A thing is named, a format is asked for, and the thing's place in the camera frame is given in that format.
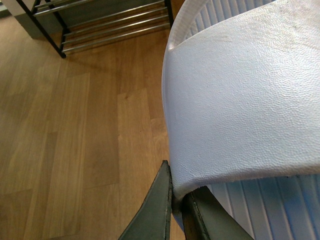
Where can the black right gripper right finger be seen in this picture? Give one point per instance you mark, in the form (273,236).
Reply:
(204,218)

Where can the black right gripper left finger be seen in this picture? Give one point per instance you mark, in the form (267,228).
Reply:
(153,219)

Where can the light blue slide sandal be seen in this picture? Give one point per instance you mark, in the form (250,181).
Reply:
(241,100)

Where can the black metal shoe rack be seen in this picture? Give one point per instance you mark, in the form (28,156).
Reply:
(71,26)

